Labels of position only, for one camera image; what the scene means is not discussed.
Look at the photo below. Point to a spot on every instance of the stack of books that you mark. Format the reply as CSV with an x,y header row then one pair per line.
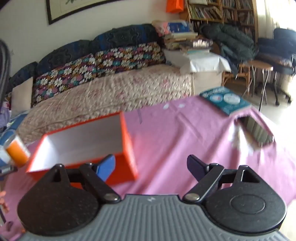
x,y
180,36

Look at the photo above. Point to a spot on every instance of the orange cup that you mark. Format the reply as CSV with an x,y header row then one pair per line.
x,y
17,150

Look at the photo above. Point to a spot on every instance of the floral pillow right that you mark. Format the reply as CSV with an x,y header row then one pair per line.
x,y
117,60

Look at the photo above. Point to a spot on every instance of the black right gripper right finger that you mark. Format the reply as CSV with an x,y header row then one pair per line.
x,y
207,176

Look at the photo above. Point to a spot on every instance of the orange cardboard box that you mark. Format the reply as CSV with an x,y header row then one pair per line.
x,y
87,142

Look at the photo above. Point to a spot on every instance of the floral pillow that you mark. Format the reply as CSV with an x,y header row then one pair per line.
x,y
117,60
64,78

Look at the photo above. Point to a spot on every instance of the dark blue back cushion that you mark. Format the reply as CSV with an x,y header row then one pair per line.
x,y
117,37

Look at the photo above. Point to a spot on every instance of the dark office chair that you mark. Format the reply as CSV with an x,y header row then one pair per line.
x,y
278,52

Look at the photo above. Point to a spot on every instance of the pink floral tablecloth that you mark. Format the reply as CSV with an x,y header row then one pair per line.
x,y
249,204

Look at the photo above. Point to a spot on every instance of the wooden bookshelf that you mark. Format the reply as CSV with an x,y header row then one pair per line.
x,y
239,13

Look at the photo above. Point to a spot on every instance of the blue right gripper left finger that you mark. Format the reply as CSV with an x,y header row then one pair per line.
x,y
94,179

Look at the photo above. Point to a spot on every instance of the dark green padded jacket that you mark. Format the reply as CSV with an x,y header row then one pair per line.
x,y
235,46

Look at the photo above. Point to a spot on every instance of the cream cushion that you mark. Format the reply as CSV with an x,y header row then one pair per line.
x,y
21,97

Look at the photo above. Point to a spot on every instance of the teal book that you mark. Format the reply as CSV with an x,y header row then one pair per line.
x,y
225,100

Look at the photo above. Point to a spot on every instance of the floral pillow left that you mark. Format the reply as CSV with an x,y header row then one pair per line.
x,y
64,78

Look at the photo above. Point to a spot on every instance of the orange paper bag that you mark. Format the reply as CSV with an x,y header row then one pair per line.
x,y
174,6

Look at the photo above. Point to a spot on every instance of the framed wall picture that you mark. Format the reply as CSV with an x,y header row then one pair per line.
x,y
59,9

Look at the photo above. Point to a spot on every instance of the beige quilted bed cover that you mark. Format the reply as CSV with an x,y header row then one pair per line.
x,y
124,91

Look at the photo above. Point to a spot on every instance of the black framed mirror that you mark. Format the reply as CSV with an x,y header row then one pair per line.
x,y
259,135

